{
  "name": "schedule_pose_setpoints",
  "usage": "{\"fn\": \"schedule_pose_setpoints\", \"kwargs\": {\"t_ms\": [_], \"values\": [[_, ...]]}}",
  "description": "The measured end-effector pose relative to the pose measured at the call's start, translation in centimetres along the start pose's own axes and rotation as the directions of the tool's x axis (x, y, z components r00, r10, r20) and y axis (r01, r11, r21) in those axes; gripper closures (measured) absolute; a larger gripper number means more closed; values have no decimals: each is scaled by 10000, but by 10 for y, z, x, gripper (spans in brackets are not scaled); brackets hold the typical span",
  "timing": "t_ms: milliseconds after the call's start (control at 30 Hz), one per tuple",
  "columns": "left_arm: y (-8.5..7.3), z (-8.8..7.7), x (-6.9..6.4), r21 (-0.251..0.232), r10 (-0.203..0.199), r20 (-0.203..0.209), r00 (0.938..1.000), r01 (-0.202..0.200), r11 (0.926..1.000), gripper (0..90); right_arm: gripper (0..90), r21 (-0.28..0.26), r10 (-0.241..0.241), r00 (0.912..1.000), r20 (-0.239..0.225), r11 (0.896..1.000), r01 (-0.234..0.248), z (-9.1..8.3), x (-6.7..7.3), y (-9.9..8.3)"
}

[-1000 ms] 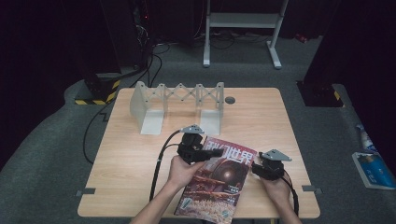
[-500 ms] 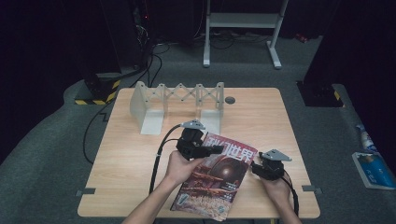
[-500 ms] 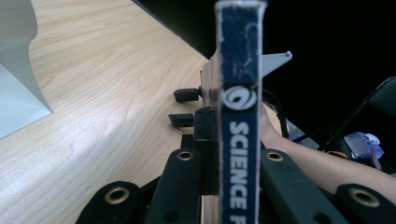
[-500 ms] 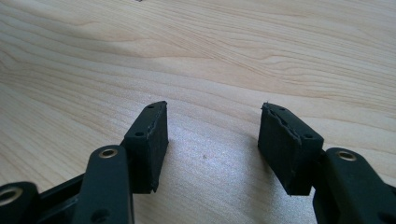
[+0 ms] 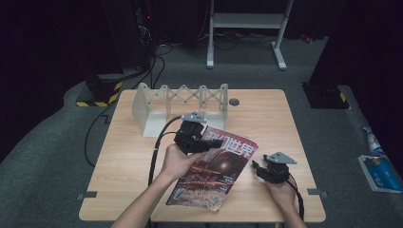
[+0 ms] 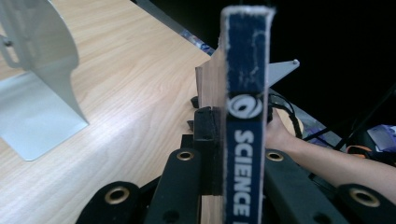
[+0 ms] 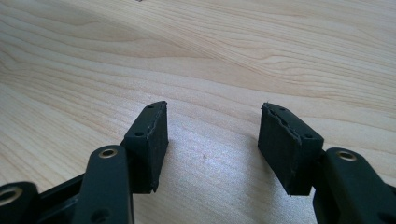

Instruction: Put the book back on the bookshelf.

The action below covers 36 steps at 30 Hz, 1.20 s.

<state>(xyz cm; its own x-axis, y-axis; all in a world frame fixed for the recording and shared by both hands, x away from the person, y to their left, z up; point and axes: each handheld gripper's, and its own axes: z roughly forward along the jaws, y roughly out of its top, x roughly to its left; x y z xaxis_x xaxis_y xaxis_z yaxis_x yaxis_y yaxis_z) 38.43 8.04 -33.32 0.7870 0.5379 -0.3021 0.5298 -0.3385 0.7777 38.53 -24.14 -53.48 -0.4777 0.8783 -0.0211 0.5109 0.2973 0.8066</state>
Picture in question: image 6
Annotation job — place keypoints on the black stand leg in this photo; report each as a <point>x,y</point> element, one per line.
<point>367,118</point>

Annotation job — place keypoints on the pale blue cloth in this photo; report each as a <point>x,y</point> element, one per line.
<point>383,137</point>

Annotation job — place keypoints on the red cover magazine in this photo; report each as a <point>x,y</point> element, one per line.
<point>246,62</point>

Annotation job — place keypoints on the white extendable metal bookend rack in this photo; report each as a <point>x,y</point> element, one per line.
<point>40,102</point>

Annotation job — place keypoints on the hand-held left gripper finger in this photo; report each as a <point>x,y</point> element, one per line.
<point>210,149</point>

